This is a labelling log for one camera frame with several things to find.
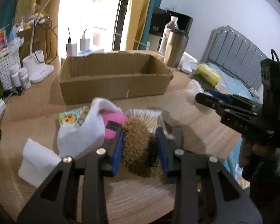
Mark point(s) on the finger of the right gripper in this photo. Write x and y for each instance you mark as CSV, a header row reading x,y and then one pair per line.
x,y
222,109
231,99

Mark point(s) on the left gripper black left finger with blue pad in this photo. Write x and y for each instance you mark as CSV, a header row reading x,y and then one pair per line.
x,y
55,201

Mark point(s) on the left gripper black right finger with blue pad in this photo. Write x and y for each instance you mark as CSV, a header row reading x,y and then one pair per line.
x,y
205,190

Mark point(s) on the white towel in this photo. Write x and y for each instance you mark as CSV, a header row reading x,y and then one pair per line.
x,y
78,141

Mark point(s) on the brown curly plush toy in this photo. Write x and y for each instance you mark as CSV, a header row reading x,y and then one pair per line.
x,y
140,151

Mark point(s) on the cartoon tissue pack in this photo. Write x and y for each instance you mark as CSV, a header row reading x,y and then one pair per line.
x,y
74,117

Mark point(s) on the pink plush toy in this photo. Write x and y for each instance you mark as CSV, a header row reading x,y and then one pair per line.
x,y
112,121

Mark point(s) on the folded white tissue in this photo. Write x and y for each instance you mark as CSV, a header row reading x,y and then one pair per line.
x,y
38,162

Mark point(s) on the grey bed headboard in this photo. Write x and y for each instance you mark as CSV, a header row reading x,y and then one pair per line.
x,y
235,55

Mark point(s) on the cotton swab box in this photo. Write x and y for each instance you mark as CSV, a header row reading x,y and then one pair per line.
x,y
151,118

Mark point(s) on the steel travel tumbler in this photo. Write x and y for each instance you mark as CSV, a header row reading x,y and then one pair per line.
x,y
175,47

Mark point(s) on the clear water bottle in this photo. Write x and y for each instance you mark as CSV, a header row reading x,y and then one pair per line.
x,y
170,26

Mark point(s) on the white price tag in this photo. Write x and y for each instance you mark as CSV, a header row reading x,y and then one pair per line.
x,y
2,106

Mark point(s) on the white pill bottle right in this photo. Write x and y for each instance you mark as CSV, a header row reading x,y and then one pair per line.
x,y
24,78

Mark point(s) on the white pill bottle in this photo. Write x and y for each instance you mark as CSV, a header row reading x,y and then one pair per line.
x,y
14,75
24,78

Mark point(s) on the cardboard box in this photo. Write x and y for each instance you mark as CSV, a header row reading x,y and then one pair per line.
x,y
114,75

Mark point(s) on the white pill bottle left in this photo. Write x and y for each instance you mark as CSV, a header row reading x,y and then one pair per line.
x,y
14,75

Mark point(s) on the yellow curtain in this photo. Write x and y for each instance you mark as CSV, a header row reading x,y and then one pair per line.
x,y
138,10

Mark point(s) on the white desk lamp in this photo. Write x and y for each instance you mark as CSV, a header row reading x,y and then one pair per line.
x,y
35,64

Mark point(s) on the white perforated basket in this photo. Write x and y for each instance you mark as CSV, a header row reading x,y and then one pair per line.
x,y
6,62

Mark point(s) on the brown paper bag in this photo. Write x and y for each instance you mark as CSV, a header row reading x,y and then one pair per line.
x,y
39,41

